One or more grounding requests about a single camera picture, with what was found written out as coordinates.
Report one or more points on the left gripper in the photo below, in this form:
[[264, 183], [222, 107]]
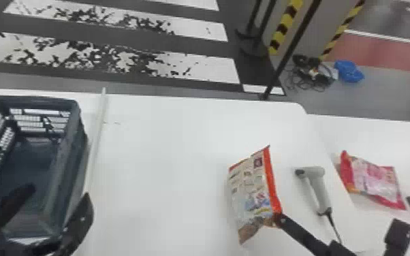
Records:
[[8, 248]]

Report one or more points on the hand scanner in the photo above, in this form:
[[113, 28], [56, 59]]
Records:
[[316, 182]]

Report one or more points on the blue basket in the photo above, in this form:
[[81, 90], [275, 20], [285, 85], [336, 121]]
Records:
[[29, 161]]

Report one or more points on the orange cereal bag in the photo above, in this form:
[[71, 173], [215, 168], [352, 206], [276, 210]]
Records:
[[253, 194]]

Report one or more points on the red snack packet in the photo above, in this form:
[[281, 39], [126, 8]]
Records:
[[371, 180]]

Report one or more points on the blue bag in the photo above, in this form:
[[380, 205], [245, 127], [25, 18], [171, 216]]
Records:
[[348, 71]]

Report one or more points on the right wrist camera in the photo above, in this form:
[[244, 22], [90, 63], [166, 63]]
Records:
[[398, 236]]

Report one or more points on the yellow black striped post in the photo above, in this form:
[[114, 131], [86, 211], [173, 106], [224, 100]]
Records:
[[341, 30], [285, 25]]

